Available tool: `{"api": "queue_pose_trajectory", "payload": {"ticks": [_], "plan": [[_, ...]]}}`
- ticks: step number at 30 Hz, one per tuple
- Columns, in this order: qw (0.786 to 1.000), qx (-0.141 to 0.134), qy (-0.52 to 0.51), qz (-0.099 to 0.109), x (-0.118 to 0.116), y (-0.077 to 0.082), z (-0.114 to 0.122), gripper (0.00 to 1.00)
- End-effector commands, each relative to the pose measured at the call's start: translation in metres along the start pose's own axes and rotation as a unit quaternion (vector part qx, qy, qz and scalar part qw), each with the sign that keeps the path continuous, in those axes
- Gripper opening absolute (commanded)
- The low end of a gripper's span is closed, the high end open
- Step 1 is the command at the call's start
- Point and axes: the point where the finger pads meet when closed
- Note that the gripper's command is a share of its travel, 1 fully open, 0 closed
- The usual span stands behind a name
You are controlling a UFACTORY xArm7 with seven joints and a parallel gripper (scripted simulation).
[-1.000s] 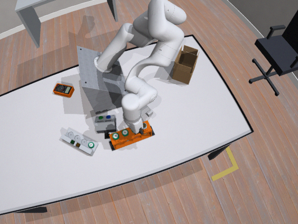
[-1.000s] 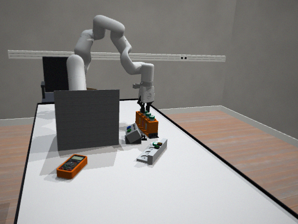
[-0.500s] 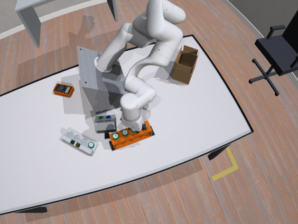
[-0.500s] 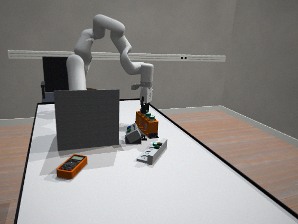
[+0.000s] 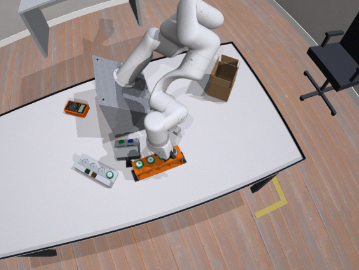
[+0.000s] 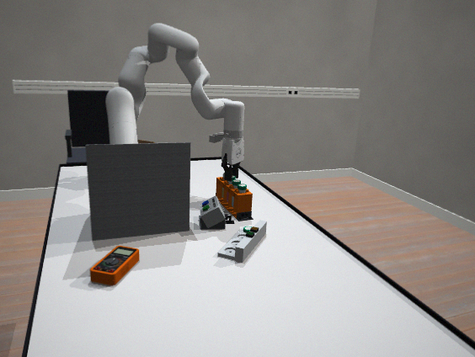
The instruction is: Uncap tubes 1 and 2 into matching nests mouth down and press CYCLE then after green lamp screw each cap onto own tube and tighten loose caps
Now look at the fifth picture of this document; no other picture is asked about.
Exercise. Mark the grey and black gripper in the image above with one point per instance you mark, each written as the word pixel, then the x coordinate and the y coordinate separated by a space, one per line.
pixel 166 151

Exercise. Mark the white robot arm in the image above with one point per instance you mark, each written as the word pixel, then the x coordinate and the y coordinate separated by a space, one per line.
pixel 191 25

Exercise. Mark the orange handheld multimeter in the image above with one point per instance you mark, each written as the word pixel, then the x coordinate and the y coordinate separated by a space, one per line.
pixel 76 108

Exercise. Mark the brown cardboard box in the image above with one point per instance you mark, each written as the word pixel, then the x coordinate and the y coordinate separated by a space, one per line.
pixel 223 77

